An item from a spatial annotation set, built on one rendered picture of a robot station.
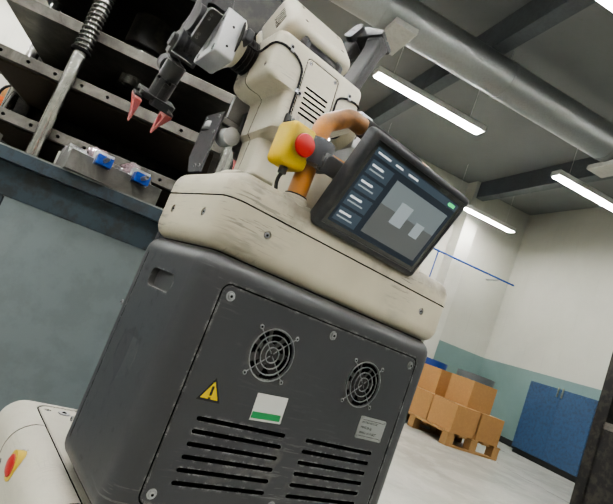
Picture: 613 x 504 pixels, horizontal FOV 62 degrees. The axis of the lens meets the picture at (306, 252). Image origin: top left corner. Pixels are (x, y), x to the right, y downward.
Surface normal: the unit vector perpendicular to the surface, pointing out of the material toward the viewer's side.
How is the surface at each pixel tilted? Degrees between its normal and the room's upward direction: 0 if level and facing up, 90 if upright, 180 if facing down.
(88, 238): 90
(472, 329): 90
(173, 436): 90
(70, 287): 90
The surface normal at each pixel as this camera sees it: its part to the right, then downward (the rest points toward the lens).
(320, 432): 0.58, 0.11
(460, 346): 0.31, -0.02
